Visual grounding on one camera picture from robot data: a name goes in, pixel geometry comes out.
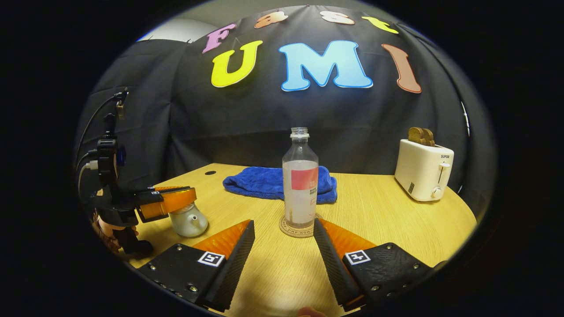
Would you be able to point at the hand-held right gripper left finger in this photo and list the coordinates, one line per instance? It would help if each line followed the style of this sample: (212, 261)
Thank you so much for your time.
(238, 264)

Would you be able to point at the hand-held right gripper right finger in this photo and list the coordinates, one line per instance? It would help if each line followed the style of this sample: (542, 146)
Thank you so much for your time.
(330, 264)

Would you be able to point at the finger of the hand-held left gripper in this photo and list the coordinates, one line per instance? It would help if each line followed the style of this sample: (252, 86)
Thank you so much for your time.
(169, 203)
(169, 189)

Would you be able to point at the white ceramic teacup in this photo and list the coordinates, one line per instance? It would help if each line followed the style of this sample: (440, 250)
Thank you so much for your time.
(189, 224)

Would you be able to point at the round wooden coaster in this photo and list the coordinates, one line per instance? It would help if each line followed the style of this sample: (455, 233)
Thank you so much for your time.
(302, 233)

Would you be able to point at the clear plastic water bottle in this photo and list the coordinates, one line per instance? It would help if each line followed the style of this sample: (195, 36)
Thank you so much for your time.
(300, 193)

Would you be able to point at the blue towel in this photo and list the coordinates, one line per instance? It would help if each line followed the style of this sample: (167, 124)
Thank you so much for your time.
(260, 182)

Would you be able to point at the black backdrop cloth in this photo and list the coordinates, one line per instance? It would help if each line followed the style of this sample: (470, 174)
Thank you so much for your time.
(246, 119)

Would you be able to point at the white toaster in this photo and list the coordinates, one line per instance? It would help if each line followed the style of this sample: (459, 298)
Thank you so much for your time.
(421, 171)

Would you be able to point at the brown toast slice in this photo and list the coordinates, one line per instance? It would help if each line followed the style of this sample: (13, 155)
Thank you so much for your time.
(421, 136)

